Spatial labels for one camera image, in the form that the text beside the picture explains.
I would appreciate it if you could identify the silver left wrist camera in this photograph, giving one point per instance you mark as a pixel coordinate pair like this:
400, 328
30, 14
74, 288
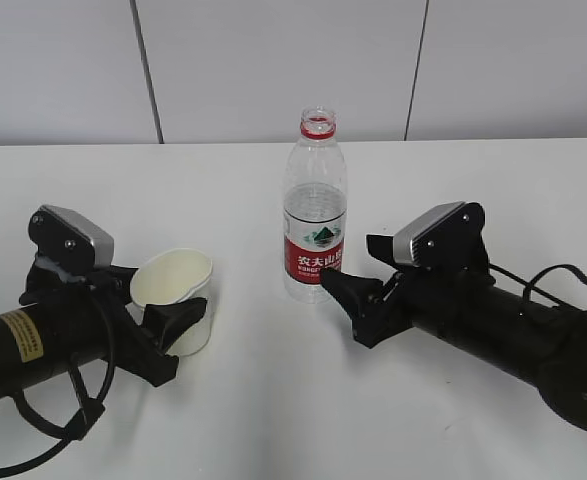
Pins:
68, 243

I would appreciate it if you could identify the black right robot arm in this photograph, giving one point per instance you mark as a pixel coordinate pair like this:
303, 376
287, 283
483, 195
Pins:
543, 346

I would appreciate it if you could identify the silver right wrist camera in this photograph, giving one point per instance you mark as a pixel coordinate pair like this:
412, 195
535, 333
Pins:
445, 236

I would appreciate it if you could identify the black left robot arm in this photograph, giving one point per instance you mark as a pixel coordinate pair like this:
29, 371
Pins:
60, 323

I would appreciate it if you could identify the clear Nongfu Spring water bottle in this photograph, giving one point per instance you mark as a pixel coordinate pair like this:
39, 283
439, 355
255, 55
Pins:
314, 205

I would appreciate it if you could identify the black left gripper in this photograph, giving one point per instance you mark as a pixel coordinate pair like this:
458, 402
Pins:
148, 350

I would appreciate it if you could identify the white paper cup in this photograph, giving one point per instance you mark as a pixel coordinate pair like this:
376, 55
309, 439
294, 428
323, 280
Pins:
172, 277

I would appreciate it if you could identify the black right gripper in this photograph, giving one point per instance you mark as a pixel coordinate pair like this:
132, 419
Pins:
429, 299

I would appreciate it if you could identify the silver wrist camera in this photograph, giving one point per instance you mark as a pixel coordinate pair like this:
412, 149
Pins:
68, 243
445, 236

